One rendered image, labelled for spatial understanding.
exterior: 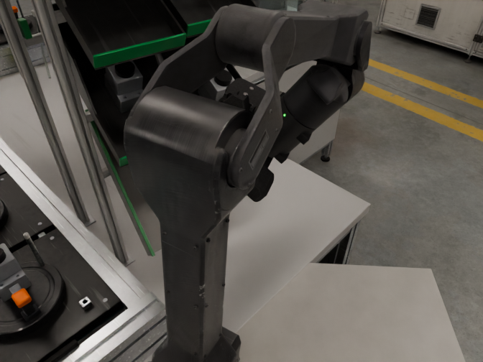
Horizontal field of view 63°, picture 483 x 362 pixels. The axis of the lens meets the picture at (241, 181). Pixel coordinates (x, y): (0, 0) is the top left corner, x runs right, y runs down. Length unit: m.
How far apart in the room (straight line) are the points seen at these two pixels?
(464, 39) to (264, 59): 4.16
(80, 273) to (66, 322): 0.10
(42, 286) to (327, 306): 0.53
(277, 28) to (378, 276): 0.73
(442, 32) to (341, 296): 3.80
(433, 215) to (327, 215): 1.47
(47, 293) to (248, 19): 0.61
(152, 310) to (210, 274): 0.43
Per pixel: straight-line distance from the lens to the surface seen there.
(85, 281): 0.78
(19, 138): 1.43
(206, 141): 0.21
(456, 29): 4.40
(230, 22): 0.27
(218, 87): 0.68
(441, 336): 0.89
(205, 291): 0.31
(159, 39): 0.57
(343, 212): 1.03
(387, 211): 2.35
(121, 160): 0.62
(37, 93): 0.84
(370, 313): 0.86
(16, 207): 0.98
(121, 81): 0.65
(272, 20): 0.27
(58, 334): 0.74
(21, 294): 0.67
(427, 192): 2.57
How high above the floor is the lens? 1.57
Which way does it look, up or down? 41 degrees down
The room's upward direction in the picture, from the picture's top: straight up
